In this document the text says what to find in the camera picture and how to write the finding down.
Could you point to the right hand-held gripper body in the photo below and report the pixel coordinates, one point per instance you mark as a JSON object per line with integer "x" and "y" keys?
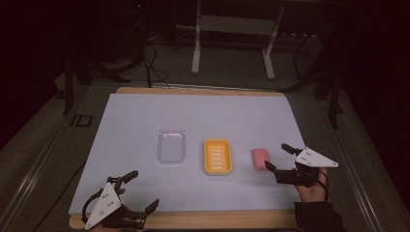
{"x": 311, "y": 161}

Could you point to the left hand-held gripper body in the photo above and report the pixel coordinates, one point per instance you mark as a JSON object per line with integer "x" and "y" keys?
{"x": 104, "y": 203}

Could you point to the pink soap bar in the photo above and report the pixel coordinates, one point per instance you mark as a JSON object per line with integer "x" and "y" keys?
{"x": 260, "y": 159}

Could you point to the person's left hand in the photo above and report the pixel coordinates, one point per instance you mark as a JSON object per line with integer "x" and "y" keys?
{"x": 121, "y": 192}

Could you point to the person's right hand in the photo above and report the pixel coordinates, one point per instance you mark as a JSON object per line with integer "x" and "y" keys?
{"x": 311, "y": 192}

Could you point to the clear plastic tray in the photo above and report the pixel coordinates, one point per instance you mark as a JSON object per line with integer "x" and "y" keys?
{"x": 171, "y": 146}

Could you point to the yellow soap dish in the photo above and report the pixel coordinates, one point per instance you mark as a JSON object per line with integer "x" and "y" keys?
{"x": 218, "y": 157}

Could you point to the white table mat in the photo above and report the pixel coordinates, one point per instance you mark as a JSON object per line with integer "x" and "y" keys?
{"x": 145, "y": 112}

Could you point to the black stand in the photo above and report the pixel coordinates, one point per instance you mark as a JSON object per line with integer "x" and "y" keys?
{"x": 69, "y": 87}
{"x": 333, "y": 96}

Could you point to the white metal stand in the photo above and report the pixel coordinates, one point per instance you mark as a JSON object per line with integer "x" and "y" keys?
{"x": 238, "y": 24}

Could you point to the metal floor rail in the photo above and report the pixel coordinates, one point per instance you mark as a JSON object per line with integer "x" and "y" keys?
{"x": 30, "y": 182}
{"x": 354, "y": 180}

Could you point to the black floor bracket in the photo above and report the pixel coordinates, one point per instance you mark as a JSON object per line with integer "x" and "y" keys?
{"x": 81, "y": 121}

